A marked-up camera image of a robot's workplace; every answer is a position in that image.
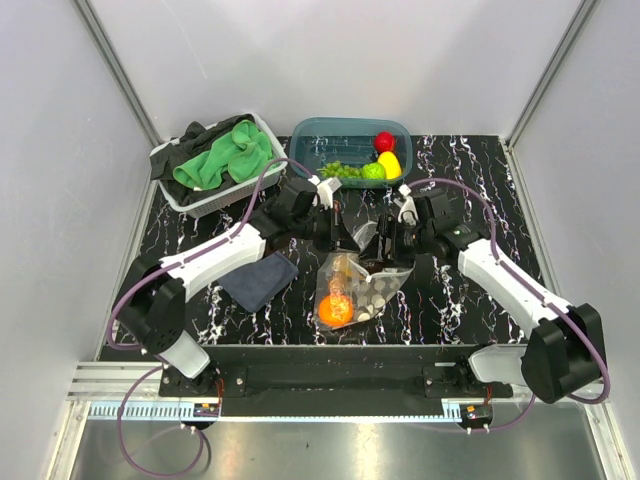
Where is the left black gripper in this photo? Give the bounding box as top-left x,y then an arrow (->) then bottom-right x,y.
291,203 -> 360,254

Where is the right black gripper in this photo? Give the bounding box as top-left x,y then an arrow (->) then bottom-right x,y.
357,212 -> 434,269

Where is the brown fake kiwi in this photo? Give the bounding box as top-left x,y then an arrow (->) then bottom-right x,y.
328,254 -> 349,295

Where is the green fake grape bunch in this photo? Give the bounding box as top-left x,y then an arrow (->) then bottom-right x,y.
318,161 -> 362,179

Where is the polka dot zip top bag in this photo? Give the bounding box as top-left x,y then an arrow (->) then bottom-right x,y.
314,221 -> 415,330

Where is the yellow fake mango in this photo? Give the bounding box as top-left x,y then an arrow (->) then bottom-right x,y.
378,151 -> 402,180

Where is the green fake wrinkled fruit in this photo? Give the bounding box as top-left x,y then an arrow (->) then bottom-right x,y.
361,162 -> 386,180

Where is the orange fake orange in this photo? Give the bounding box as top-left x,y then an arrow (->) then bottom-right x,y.
317,294 -> 354,328

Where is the red fake apple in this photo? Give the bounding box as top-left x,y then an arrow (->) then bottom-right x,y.
373,131 -> 396,153

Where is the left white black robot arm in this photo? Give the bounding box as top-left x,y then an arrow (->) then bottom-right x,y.
111,177 -> 359,396

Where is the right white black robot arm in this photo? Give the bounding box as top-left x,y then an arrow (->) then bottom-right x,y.
359,185 -> 610,404

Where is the dark blue folded cloth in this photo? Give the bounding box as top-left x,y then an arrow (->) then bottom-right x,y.
217,252 -> 299,313

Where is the teal plastic container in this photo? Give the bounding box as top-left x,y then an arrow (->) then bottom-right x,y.
289,117 -> 414,189

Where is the white plastic basket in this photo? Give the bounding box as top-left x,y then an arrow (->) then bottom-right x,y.
149,113 -> 286,218

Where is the green towel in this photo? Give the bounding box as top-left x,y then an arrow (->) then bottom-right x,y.
173,120 -> 275,191

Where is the black cloth in basket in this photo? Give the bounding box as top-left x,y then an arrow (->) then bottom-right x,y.
149,113 -> 254,207

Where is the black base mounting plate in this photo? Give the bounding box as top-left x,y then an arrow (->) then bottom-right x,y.
159,345 -> 513,421

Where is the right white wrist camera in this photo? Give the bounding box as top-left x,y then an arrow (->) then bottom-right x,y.
398,184 -> 418,226

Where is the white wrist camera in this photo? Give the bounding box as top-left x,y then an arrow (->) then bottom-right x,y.
398,184 -> 418,226
308,175 -> 341,209

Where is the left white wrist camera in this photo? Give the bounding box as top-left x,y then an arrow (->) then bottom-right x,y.
308,175 -> 341,209

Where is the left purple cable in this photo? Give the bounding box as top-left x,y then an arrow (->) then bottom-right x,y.
107,158 -> 321,476

